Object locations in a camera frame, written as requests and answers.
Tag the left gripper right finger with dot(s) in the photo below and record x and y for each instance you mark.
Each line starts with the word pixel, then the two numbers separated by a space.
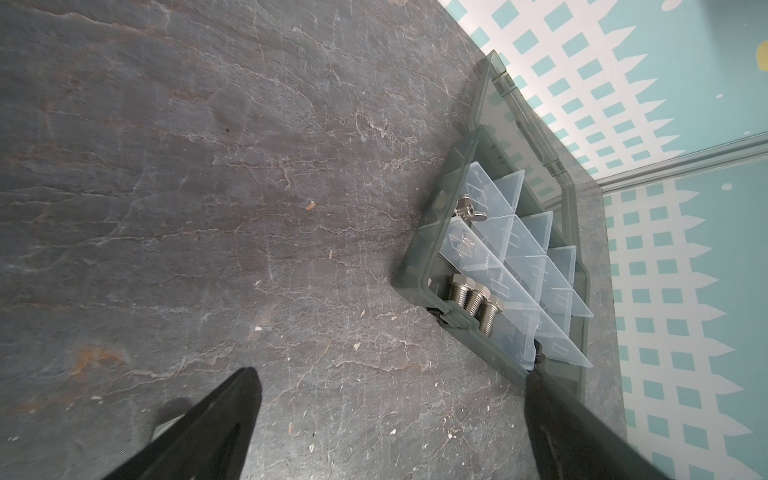
pixel 569 442

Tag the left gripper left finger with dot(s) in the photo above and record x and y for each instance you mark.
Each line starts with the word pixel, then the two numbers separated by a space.
pixel 210 441

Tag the silver bolt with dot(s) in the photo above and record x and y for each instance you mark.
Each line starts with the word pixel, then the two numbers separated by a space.
pixel 491 307
pixel 460 288
pixel 479 294

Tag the silver wing nut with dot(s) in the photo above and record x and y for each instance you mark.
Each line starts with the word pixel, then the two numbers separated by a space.
pixel 467 212

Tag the grey plastic organizer box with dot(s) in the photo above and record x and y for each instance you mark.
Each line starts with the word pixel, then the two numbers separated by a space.
pixel 526 252

